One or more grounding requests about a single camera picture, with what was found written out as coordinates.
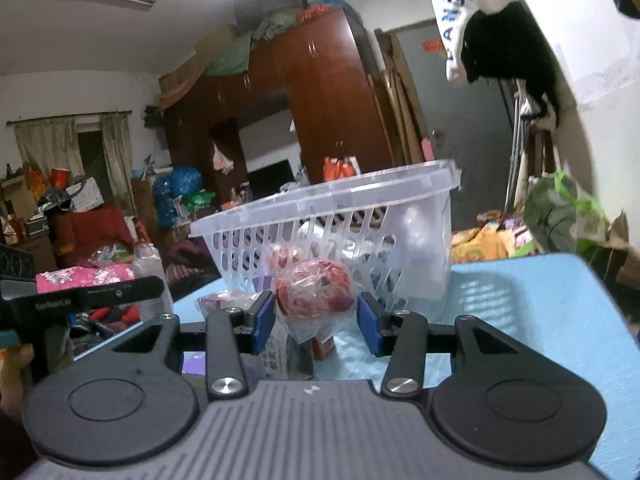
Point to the red cup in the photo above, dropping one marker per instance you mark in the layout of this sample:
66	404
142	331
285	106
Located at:
61	177

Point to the grey door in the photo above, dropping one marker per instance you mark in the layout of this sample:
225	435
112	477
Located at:
425	105

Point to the yellow snack packets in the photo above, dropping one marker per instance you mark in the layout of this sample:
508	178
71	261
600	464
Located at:
490	240

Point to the white plastic basket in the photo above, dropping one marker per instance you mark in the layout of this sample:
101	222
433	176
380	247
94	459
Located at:
360	220

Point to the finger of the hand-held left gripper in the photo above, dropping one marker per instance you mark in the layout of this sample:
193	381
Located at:
125	291

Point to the white printed packet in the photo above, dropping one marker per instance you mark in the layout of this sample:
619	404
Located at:
285	357

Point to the white gift bag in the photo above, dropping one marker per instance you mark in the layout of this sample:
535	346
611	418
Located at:
86	195

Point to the cardboard box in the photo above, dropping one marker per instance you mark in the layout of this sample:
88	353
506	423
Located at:
215	42

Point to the orange bag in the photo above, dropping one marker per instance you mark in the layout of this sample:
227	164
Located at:
340	167

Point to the white hanging plastic bag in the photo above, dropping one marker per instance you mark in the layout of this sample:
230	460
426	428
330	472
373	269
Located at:
222	157

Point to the green and white bag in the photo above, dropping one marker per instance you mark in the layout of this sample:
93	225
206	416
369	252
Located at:
555	215

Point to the pink floral blanket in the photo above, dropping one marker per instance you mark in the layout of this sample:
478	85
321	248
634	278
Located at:
85	279

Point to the dark red blanket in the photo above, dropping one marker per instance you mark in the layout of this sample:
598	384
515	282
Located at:
192	260

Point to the black monitor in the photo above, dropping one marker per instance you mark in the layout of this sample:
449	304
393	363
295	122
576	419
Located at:
270	177

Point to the red round packet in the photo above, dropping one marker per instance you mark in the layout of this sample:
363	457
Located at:
312	290

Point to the brown cardboard piece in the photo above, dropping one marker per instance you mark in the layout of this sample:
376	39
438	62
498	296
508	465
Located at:
622	255

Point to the person's left hand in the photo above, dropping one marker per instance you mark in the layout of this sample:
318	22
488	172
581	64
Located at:
15	370

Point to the red cloth covered cabinet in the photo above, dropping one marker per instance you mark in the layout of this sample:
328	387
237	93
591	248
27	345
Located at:
95	232

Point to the flat purple packet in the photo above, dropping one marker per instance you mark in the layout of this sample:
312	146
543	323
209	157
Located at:
227	302

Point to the green cloth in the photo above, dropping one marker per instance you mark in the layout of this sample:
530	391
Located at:
235	50

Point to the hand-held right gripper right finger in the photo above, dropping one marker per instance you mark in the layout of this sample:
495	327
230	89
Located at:
369	324

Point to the clear water bottle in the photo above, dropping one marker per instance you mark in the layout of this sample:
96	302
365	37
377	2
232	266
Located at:
150	275

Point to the metal crutches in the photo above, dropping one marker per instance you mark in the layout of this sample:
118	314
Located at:
517	150

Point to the brown wooden wardrobe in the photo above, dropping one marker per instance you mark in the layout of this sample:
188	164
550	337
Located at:
325	100

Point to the blue plastic bags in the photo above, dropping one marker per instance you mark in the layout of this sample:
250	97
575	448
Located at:
175	195

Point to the white and black jacket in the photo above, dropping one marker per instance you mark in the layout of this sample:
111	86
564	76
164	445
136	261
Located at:
500	35

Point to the red door sign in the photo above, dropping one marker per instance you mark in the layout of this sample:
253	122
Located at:
431	46

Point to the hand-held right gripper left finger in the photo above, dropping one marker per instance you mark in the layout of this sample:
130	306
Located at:
265	322

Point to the beige curtain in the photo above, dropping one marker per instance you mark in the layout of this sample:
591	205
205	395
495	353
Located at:
117	160
42	145

